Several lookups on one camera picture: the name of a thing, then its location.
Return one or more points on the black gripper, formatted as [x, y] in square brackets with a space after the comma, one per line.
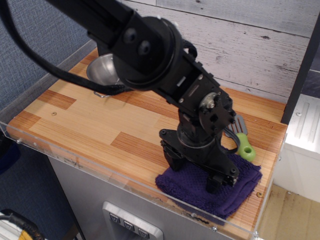
[209, 155]

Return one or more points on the purple cloth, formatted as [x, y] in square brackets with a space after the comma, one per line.
[189, 185]

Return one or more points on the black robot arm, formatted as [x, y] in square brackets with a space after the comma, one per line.
[148, 55]

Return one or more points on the clear acrylic table guard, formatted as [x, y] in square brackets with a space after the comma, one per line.
[106, 154]

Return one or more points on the silver dispenser button panel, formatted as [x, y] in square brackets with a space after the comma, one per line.
[125, 226]

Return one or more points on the white grooved side counter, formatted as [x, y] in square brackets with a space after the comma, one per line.
[298, 167]

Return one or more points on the black mesh yellow object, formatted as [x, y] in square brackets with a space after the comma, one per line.
[14, 226]

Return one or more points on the green handled grey spatula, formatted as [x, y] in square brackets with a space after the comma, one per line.
[245, 150]

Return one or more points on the dark grey right post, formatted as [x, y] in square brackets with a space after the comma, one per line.
[302, 73]

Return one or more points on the stainless steel bowl with handles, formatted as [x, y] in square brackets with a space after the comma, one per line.
[102, 71]

